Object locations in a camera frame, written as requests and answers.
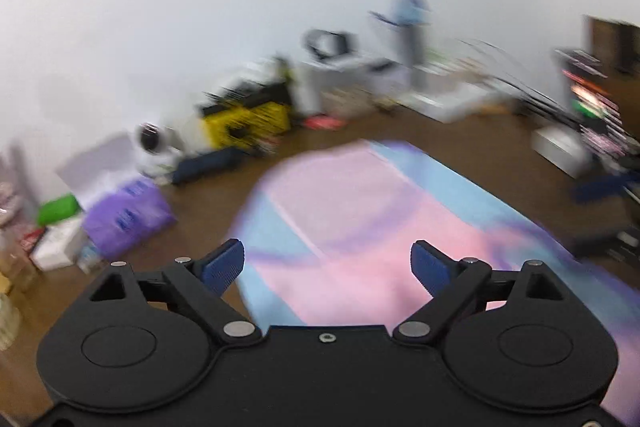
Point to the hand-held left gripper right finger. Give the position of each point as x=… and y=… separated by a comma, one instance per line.
x=430, y=269

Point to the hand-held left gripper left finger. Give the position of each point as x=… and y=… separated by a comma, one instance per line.
x=225, y=264

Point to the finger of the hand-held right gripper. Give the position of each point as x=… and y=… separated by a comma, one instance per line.
x=605, y=239
x=602, y=189

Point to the pink and blue garment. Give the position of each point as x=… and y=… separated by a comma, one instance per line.
x=360, y=217

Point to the white power bank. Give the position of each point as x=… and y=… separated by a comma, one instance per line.
x=560, y=149

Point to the black pouch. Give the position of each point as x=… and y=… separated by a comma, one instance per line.
x=207, y=164

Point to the purple tissue pack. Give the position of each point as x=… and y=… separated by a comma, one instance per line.
x=127, y=219

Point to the dark wooden furniture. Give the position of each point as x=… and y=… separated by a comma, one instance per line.
x=612, y=44

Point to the black and yellow box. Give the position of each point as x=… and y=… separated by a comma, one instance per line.
x=250, y=117

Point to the flat white box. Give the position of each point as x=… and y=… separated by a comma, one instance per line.
x=57, y=247

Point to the white power strip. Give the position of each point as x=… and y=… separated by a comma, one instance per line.
x=450, y=102

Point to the small red packet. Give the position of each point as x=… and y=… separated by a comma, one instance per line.
x=325, y=123

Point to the green packet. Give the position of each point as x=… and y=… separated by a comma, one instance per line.
x=59, y=209

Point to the clear container of seeds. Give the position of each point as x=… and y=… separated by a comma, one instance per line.
x=345, y=87

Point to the glass cup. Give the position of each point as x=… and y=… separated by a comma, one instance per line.
x=15, y=264

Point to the grey and blue water bottle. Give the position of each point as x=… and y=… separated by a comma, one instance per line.
x=412, y=37

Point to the white security camera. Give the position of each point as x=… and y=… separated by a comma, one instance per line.
x=155, y=147

